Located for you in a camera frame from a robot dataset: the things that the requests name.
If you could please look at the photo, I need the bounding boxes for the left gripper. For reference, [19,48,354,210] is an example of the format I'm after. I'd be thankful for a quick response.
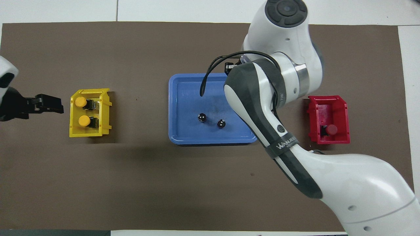
[0,87,31,122]

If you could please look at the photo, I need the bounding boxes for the blue plastic tray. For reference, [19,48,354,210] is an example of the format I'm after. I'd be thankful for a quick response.
[168,73,258,145]

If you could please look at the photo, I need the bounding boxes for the yellow push button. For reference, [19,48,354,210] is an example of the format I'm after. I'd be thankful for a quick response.
[75,97,96,110]
[78,115,98,128]

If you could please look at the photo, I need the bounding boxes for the yellow plastic bin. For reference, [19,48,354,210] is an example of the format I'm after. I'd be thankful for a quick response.
[69,88,113,138]

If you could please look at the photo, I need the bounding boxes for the red push button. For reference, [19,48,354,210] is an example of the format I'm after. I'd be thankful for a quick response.
[320,124,338,136]

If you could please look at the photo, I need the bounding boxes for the red plastic bin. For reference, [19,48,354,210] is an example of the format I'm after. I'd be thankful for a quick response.
[307,95,350,145]

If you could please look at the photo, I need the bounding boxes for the black cable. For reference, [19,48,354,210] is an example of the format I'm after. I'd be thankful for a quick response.
[199,50,280,97]

